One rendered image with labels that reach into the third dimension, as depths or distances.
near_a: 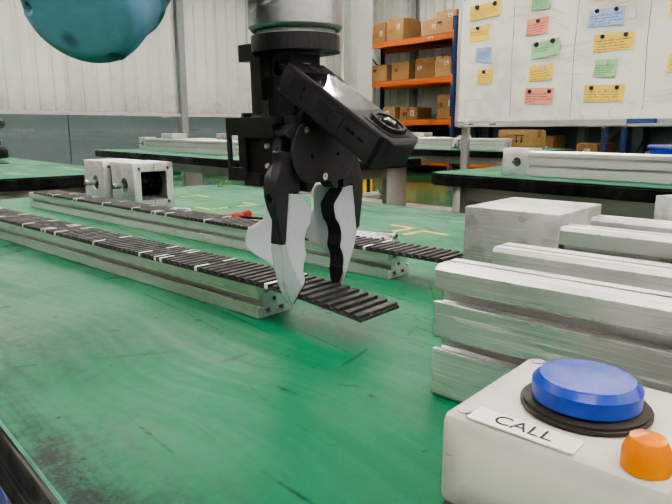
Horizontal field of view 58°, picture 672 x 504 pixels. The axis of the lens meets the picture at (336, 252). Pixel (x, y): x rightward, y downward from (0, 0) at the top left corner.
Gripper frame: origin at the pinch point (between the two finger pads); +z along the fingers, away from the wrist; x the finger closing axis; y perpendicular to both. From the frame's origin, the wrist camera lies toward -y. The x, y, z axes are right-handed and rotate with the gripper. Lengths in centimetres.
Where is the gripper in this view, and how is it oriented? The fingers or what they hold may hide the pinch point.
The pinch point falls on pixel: (320, 283)
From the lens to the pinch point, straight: 51.3
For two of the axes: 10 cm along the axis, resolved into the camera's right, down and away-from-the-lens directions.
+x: -6.7, 1.7, -7.2
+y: -7.4, -1.3, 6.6
